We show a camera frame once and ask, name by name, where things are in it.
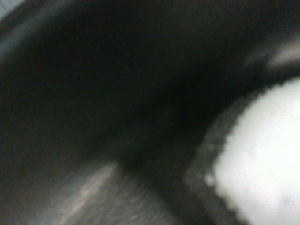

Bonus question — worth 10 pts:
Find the white sponge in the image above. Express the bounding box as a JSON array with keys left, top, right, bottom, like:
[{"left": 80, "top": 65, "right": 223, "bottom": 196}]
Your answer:
[{"left": 184, "top": 77, "right": 300, "bottom": 225}]

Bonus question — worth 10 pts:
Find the black frying pan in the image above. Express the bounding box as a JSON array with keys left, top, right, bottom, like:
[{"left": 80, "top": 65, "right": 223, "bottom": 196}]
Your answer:
[{"left": 0, "top": 0, "right": 300, "bottom": 225}]

